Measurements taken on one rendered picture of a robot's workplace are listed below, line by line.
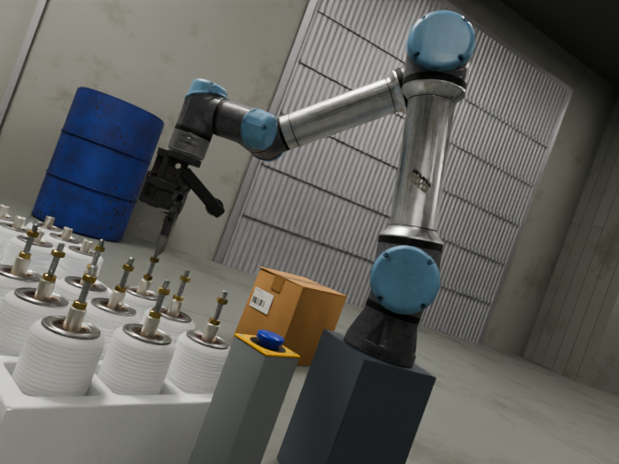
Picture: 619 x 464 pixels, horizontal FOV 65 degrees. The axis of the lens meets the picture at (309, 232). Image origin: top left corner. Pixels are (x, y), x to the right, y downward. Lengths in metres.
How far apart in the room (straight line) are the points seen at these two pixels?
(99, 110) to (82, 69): 0.79
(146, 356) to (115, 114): 2.59
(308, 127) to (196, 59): 3.09
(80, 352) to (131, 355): 0.09
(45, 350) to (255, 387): 0.27
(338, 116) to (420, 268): 0.39
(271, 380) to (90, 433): 0.24
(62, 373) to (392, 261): 0.51
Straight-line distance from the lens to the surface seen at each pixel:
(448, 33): 0.94
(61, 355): 0.71
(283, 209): 4.21
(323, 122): 1.07
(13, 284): 0.91
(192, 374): 0.84
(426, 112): 0.91
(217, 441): 0.73
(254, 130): 0.96
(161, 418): 0.79
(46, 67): 4.02
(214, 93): 1.02
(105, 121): 3.26
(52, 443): 0.73
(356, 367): 0.95
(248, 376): 0.69
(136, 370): 0.77
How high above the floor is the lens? 0.48
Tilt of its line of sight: level
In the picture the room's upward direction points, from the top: 20 degrees clockwise
